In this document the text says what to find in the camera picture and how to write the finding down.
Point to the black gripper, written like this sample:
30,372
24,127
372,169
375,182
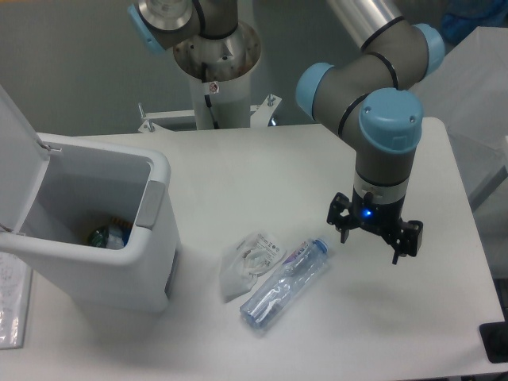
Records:
405,237

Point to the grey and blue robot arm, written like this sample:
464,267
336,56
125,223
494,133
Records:
368,104

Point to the trash inside the can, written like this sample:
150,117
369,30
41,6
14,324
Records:
114,235

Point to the white open trash can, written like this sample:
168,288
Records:
55,190

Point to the clear plastic water bottle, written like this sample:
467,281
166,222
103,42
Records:
302,266

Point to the white plastic wrapper bag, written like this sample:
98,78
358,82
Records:
244,262

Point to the translucent white box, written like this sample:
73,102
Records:
471,95

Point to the black device at table edge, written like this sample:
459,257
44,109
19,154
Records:
494,338

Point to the blue object in background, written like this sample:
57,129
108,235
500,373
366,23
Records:
461,18

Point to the laminated paper sheet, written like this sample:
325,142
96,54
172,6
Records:
16,279

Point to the white pedestal base bracket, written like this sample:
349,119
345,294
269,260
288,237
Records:
260,116

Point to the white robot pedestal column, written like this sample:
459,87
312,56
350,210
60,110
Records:
219,72

